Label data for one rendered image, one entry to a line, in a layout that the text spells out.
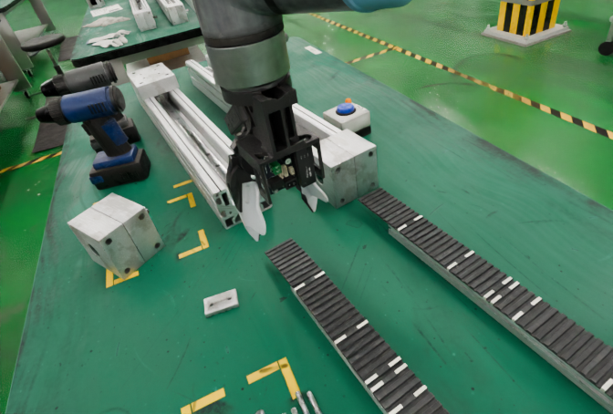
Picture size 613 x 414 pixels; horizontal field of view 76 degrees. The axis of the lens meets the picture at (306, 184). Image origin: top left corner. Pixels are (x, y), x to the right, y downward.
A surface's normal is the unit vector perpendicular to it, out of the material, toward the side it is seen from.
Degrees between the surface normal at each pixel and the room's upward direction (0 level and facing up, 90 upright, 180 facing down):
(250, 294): 0
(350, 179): 90
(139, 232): 90
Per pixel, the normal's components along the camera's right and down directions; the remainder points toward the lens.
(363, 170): 0.51, 0.44
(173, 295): -0.15, -0.79
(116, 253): 0.82, 0.23
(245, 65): 0.09, 0.59
